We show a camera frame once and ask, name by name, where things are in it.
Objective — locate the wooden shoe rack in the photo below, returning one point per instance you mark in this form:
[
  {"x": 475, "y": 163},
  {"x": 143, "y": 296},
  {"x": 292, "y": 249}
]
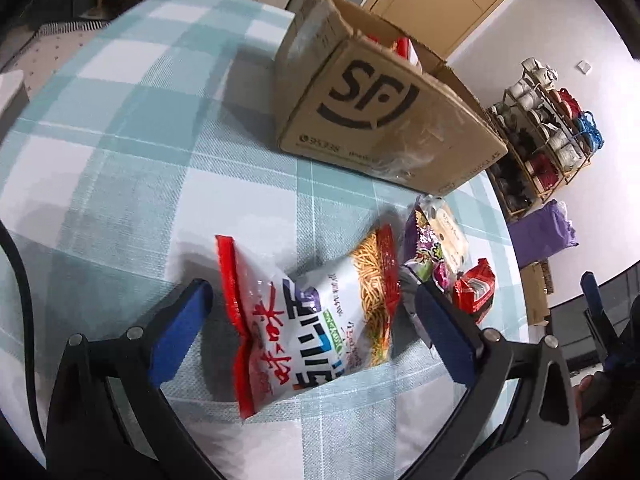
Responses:
[{"x": 549, "y": 138}]

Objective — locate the person's right hand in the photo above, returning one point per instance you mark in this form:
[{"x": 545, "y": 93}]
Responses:
[{"x": 588, "y": 393}]

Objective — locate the white noodle snack bag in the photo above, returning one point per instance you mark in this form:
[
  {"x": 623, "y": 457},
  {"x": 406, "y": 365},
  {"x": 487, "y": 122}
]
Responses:
[{"x": 300, "y": 334}]

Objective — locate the SF cardboard box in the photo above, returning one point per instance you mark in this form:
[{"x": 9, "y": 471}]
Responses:
[{"x": 336, "y": 100}]

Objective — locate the red white label pack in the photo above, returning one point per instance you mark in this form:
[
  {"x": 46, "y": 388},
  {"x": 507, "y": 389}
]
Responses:
[{"x": 474, "y": 291}]

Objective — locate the purple candy bag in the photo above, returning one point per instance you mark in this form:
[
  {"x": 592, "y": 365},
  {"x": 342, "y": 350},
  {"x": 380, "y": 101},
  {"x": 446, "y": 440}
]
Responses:
[{"x": 423, "y": 252}]

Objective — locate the beige cracker pack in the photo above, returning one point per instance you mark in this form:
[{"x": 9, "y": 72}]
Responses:
[{"x": 455, "y": 246}]

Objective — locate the light switch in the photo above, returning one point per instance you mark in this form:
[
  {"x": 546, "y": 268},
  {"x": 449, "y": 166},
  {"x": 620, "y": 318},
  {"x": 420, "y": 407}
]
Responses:
[{"x": 584, "y": 67}]

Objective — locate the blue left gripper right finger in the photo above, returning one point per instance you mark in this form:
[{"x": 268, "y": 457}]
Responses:
[{"x": 452, "y": 331}]

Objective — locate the red chip bag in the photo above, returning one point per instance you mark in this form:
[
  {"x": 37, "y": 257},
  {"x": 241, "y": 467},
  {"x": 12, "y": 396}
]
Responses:
[{"x": 402, "y": 47}]

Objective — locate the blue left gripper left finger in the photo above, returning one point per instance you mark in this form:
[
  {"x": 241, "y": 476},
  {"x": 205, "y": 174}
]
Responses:
[{"x": 174, "y": 328}]

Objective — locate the teal plaid tablecloth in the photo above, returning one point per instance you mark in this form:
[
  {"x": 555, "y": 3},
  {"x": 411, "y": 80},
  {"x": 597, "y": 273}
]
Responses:
[{"x": 116, "y": 178}]

